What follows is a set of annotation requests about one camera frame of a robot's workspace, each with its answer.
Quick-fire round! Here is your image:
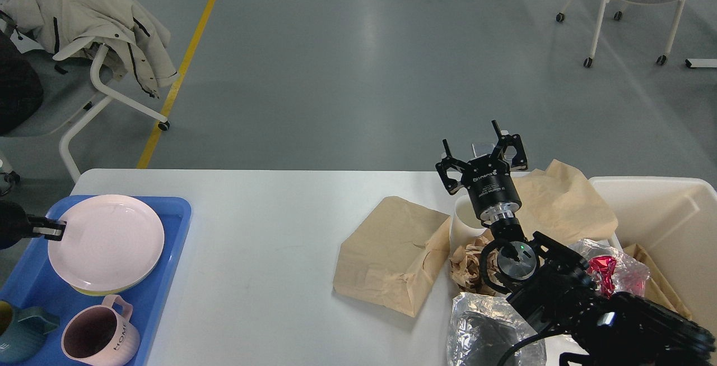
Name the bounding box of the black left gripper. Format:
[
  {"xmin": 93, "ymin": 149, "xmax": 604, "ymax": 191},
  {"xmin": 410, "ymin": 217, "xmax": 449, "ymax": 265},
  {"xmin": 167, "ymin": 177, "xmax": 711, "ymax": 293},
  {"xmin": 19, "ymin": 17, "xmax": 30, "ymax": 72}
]
[{"xmin": 1, "ymin": 200, "xmax": 67, "ymax": 249}]

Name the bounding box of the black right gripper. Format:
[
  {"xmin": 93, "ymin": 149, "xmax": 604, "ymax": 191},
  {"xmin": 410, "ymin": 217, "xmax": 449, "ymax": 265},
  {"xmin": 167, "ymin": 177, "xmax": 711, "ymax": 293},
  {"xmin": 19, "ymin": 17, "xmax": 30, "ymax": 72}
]
[{"xmin": 436, "ymin": 120, "xmax": 529, "ymax": 222}]

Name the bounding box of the pink plate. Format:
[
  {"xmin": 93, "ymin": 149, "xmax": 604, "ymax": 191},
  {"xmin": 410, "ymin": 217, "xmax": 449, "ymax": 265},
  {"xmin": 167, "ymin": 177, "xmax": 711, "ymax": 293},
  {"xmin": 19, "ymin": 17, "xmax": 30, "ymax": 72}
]
[{"xmin": 47, "ymin": 194, "xmax": 165, "ymax": 280}]

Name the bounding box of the teal ribbed mug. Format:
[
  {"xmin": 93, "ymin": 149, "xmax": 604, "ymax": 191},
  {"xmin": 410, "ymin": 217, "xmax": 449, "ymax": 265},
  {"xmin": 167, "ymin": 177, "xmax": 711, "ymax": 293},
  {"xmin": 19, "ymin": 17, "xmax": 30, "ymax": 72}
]
[{"xmin": 1, "ymin": 300, "xmax": 60, "ymax": 364}]

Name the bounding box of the pink ribbed mug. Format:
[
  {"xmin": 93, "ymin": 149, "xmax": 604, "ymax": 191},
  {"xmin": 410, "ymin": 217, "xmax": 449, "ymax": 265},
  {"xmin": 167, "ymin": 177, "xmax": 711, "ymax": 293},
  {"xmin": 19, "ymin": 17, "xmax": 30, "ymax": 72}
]
[{"xmin": 60, "ymin": 294, "xmax": 141, "ymax": 365}]

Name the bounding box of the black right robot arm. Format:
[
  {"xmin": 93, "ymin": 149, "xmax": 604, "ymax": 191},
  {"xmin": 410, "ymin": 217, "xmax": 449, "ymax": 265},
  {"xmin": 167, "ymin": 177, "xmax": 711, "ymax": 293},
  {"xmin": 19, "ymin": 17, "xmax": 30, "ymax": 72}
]
[{"xmin": 435, "ymin": 121, "xmax": 715, "ymax": 365}]

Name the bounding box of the blue plastic tray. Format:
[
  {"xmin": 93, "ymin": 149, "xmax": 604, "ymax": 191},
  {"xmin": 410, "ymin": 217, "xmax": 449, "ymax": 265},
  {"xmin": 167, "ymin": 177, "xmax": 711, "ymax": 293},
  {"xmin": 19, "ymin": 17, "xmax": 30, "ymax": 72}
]
[{"xmin": 1, "ymin": 196, "xmax": 192, "ymax": 365}]

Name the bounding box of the white paper cup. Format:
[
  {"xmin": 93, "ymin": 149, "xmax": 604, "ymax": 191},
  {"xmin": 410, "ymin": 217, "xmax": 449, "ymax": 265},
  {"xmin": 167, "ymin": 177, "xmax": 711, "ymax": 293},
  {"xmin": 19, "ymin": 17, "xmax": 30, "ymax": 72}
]
[{"xmin": 450, "ymin": 195, "xmax": 487, "ymax": 254}]

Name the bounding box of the crumpled brown paper sheet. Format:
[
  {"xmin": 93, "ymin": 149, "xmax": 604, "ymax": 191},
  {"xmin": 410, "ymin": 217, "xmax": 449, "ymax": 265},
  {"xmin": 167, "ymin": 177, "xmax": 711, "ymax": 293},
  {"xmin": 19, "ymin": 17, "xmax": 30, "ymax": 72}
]
[{"xmin": 513, "ymin": 159, "xmax": 619, "ymax": 245}]

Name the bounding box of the yellow plate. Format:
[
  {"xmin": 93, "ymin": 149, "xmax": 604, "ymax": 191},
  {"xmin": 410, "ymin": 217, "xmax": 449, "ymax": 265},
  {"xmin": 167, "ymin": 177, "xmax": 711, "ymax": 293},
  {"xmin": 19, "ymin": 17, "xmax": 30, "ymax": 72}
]
[{"xmin": 62, "ymin": 258, "xmax": 159, "ymax": 296}]

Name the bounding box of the crumpled brown paper ball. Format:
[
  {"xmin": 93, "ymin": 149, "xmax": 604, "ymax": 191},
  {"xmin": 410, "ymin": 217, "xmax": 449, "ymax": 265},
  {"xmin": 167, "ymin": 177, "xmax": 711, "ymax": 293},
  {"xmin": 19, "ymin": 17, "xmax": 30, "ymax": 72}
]
[{"xmin": 450, "ymin": 235, "xmax": 499, "ymax": 295}]

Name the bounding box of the brown paper bag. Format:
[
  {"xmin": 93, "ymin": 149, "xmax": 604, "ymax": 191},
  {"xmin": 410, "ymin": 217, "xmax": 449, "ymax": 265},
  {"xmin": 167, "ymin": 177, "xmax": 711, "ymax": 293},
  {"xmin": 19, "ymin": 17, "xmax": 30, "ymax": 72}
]
[{"xmin": 333, "ymin": 196, "xmax": 450, "ymax": 317}]

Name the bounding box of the white chair left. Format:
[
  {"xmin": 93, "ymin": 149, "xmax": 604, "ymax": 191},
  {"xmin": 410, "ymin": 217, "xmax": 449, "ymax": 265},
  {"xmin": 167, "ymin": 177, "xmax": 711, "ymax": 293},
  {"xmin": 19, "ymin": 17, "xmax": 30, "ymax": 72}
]
[{"xmin": 4, "ymin": 36, "xmax": 171, "ymax": 182}]

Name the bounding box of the black bag on chair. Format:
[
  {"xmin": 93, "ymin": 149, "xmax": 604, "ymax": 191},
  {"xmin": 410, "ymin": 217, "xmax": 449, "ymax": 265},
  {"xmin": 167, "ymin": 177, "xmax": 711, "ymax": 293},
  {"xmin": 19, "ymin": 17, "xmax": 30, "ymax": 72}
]
[{"xmin": 1, "ymin": 33, "xmax": 44, "ymax": 135}]

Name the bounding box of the red foil wrapper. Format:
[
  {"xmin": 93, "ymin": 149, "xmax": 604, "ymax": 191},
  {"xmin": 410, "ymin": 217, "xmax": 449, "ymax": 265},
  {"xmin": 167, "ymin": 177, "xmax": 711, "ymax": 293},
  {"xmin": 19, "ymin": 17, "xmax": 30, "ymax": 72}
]
[{"xmin": 588, "ymin": 254, "xmax": 617, "ymax": 299}]

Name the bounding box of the silver foil bag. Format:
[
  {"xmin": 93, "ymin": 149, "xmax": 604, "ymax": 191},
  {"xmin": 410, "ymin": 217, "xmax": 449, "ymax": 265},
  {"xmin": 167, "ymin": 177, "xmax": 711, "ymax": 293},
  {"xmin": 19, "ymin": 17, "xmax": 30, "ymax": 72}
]
[{"xmin": 446, "ymin": 292, "xmax": 536, "ymax": 365}]

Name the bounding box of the clear plastic wrap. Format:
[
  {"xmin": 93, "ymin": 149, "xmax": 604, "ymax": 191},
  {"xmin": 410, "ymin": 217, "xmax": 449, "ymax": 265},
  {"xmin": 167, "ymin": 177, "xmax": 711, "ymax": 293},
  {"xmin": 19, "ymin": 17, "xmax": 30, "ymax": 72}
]
[{"xmin": 568, "ymin": 239, "xmax": 650, "ymax": 297}]

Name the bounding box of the white plastic bin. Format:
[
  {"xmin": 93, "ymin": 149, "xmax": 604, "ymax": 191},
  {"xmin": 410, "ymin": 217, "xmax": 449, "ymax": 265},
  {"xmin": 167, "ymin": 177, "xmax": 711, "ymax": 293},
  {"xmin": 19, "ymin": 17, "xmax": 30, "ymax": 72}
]
[{"xmin": 589, "ymin": 177, "xmax": 715, "ymax": 333}]

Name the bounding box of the brown paper in bin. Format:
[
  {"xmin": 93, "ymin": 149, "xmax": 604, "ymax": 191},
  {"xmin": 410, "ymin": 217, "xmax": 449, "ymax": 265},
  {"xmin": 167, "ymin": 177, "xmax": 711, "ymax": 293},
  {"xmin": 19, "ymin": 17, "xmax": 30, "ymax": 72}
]
[{"xmin": 623, "ymin": 244, "xmax": 692, "ymax": 320}]

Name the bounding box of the beige jacket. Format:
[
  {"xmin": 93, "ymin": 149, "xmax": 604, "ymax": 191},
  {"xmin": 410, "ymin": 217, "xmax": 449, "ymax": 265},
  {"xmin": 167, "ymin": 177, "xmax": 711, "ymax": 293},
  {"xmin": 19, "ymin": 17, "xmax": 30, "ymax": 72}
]
[{"xmin": 2, "ymin": 0, "xmax": 178, "ymax": 97}]

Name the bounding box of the white bar on floor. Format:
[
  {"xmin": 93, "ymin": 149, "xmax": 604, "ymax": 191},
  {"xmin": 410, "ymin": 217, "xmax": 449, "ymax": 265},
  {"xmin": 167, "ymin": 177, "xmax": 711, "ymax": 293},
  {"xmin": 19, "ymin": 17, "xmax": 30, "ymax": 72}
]
[{"xmin": 685, "ymin": 58, "xmax": 717, "ymax": 69}]

